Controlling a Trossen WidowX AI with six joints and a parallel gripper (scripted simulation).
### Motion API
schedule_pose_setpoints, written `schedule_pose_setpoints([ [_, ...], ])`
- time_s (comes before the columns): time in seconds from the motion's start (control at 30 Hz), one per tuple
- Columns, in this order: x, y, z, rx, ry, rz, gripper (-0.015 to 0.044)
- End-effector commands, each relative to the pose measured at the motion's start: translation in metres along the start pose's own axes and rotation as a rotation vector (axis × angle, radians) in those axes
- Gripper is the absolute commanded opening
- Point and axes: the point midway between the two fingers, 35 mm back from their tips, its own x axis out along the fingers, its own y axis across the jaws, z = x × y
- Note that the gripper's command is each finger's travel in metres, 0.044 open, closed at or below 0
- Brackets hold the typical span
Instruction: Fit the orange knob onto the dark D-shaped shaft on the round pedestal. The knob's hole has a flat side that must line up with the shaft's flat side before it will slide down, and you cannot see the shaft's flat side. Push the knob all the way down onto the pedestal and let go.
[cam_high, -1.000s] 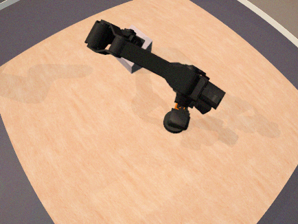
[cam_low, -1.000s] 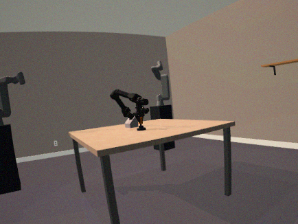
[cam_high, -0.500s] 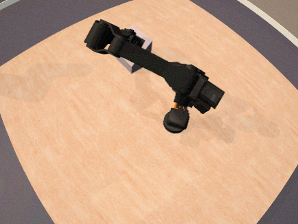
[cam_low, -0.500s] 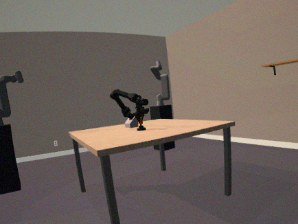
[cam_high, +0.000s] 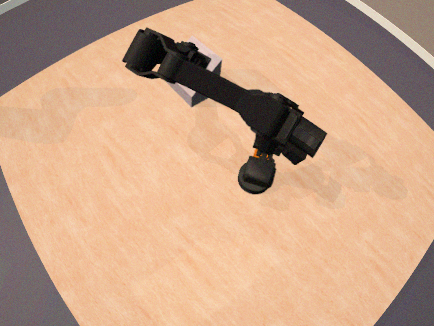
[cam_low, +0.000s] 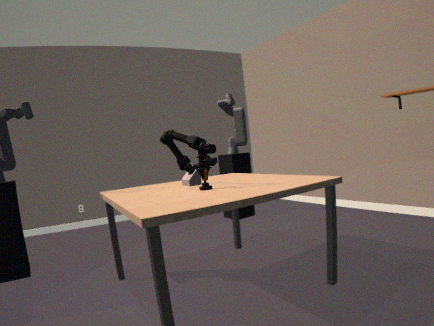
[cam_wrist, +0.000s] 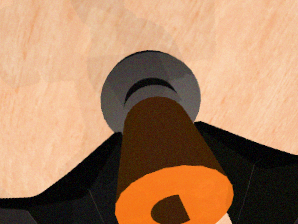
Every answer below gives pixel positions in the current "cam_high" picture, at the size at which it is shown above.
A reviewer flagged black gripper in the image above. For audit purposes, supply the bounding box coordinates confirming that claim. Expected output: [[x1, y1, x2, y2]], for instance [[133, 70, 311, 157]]
[[242, 134, 278, 188]]

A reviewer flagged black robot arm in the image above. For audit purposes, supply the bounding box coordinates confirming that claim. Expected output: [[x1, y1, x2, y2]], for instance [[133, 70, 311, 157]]
[[122, 27, 327, 165]]

